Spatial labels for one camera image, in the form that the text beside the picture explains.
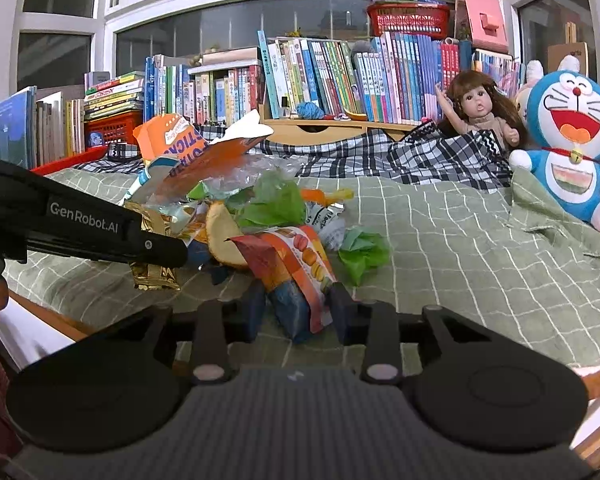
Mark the red plastic tray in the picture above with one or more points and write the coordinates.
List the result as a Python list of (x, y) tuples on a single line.
[(70, 160)]

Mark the blue cat plush toy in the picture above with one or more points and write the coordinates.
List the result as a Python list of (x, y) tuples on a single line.
[(570, 110)]

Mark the clear plastic bag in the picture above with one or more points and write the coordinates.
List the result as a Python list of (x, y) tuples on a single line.
[(247, 169)]

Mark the red plastic basket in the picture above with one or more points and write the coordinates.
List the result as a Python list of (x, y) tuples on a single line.
[(407, 20)]

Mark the crumpled green paper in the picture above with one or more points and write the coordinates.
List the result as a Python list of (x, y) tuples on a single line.
[(362, 255)]

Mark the orange white snack box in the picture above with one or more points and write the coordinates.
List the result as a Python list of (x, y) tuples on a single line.
[(180, 150)]

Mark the stack of flat books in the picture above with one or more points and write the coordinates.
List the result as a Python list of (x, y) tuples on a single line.
[(115, 97)]

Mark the small glass bottle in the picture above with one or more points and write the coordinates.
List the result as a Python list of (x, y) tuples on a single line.
[(284, 108)]

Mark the green checked blanket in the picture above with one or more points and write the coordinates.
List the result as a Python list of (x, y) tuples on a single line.
[(455, 270)]

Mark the gold foil wrapper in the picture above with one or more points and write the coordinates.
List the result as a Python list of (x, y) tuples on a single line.
[(152, 276)]

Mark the white window frame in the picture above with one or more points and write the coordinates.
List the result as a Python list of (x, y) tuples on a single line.
[(145, 7)]

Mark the green plastic bag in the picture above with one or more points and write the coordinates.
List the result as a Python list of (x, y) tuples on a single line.
[(275, 201)]

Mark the row of pale books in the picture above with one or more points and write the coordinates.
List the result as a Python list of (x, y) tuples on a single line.
[(35, 125)]

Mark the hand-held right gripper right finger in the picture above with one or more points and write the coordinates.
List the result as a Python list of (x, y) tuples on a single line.
[(341, 312)]

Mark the row of slim picture books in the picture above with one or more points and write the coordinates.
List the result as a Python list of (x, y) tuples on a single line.
[(497, 67)]

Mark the blue white paper packet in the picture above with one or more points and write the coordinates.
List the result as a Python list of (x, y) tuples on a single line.
[(152, 171)]

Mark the orange yellow wrapper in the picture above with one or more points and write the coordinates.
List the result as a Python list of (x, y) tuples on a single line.
[(330, 195)]

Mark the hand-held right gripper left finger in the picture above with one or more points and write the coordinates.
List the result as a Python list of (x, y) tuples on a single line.
[(253, 307)]

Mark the pink cardboard box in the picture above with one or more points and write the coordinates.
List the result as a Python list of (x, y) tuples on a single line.
[(482, 5)]

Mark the blue yarn ball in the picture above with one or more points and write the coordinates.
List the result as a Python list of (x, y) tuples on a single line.
[(310, 110)]

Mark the row of thin books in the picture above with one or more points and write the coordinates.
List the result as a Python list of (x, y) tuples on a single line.
[(205, 92)]

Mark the yellow fruit peel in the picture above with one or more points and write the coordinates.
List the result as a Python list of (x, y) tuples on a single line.
[(221, 235)]

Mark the macaron print snack packet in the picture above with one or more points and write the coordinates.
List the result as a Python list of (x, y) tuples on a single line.
[(300, 260)]

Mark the row of blue green books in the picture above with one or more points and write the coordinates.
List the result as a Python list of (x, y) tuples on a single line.
[(360, 80)]

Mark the wooden desktop shelf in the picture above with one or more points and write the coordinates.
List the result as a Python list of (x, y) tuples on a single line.
[(310, 133)]

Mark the black white checked pouch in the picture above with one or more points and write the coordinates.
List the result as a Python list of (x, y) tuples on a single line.
[(122, 151)]

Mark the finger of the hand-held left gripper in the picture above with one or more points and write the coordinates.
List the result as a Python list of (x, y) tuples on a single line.
[(165, 250)]

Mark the black white plaid blanket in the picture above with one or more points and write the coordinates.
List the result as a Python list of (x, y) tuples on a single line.
[(380, 155)]

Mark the dark blue packet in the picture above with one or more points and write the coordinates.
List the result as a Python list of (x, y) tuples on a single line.
[(290, 315)]

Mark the red plastic crate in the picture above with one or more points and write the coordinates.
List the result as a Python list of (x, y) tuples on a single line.
[(117, 130)]

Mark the brown haired doll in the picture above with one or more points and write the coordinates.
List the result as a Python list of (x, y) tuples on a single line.
[(480, 105)]

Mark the white rabbit plush toy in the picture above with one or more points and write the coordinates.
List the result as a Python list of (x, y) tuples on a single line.
[(526, 92)]

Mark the white silver packet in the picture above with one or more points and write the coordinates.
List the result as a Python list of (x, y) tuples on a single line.
[(330, 225)]

